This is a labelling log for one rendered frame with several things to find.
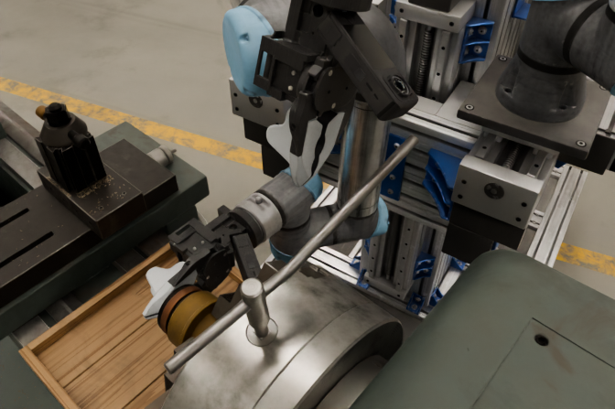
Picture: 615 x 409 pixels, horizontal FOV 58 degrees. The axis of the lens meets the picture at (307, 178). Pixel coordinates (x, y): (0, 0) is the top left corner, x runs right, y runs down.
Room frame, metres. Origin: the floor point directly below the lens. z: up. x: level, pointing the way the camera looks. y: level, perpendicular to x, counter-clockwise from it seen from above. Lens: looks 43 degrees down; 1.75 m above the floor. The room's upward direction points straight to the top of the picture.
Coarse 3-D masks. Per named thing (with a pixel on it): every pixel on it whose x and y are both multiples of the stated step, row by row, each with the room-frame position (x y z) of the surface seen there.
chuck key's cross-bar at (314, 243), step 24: (408, 144) 0.45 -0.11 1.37; (384, 168) 0.43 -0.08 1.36; (360, 192) 0.41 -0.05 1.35; (336, 216) 0.38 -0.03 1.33; (312, 240) 0.36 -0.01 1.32; (288, 264) 0.34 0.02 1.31; (264, 288) 0.32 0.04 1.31; (240, 312) 0.29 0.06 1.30; (216, 336) 0.27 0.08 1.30; (168, 360) 0.25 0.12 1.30
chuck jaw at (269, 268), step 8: (264, 264) 0.43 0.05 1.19; (272, 264) 0.43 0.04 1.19; (280, 264) 0.44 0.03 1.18; (264, 272) 0.42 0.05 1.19; (272, 272) 0.42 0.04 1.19; (304, 272) 0.42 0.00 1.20; (312, 272) 0.42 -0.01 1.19; (264, 280) 0.42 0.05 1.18; (224, 296) 0.42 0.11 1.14; (232, 296) 0.43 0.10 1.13; (240, 296) 0.41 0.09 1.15; (216, 304) 0.42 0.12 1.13; (224, 304) 0.41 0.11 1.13; (232, 304) 0.41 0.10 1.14; (216, 312) 0.41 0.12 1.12; (224, 312) 0.41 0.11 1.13
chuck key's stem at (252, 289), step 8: (248, 280) 0.31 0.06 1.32; (256, 280) 0.31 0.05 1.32; (240, 288) 0.31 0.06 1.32; (248, 288) 0.30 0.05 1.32; (256, 288) 0.30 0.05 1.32; (248, 296) 0.30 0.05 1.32; (256, 296) 0.30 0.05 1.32; (264, 296) 0.31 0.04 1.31; (248, 304) 0.30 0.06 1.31; (256, 304) 0.30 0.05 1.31; (264, 304) 0.30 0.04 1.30; (248, 312) 0.30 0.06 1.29; (256, 312) 0.30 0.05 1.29; (264, 312) 0.30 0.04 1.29; (248, 320) 0.30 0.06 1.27; (256, 320) 0.30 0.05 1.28; (264, 320) 0.30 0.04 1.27; (256, 328) 0.30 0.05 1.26; (264, 328) 0.31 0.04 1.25; (264, 336) 0.31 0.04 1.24
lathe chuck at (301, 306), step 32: (288, 288) 0.37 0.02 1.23; (320, 288) 0.38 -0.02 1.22; (352, 288) 0.41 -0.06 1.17; (288, 320) 0.32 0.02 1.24; (320, 320) 0.33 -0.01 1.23; (224, 352) 0.29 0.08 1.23; (256, 352) 0.29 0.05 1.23; (288, 352) 0.29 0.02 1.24; (192, 384) 0.27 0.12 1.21; (224, 384) 0.26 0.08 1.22; (256, 384) 0.26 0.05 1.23
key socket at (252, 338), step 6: (270, 324) 0.32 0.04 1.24; (246, 330) 0.31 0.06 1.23; (252, 330) 0.31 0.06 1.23; (276, 330) 0.31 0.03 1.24; (246, 336) 0.31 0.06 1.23; (252, 336) 0.31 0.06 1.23; (270, 336) 0.31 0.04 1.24; (252, 342) 0.30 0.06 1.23; (258, 342) 0.30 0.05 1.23; (264, 342) 0.30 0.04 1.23; (270, 342) 0.30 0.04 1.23
